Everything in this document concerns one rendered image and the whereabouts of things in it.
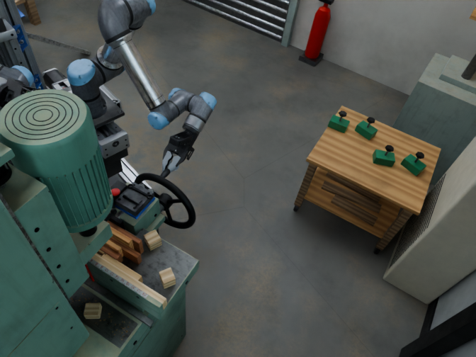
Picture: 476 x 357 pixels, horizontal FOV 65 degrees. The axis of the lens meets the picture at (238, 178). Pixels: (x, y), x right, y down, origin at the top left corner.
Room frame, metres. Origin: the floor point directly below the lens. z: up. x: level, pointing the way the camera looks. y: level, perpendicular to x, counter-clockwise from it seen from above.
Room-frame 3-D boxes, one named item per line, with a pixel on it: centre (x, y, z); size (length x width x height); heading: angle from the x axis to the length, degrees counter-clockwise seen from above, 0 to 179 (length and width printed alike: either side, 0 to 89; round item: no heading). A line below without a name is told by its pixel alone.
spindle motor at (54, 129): (0.52, 0.40, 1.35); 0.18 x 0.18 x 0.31
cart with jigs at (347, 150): (1.60, -0.77, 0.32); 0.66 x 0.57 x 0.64; 66
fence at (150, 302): (0.49, 0.44, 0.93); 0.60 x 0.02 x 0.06; 68
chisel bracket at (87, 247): (0.50, 0.41, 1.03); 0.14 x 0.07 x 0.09; 158
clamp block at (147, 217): (0.70, 0.35, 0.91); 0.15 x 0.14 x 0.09; 68
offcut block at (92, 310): (0.38, 0.38, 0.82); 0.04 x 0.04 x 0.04; 10
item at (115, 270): (0.51, 0.43, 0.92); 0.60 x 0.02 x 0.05; 68
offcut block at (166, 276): (0.48, 0.17, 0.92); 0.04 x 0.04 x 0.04; 34
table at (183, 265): (0.63, 0.38, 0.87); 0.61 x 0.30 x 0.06; 68
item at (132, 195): (0.71, 0.35, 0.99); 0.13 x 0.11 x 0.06; 68
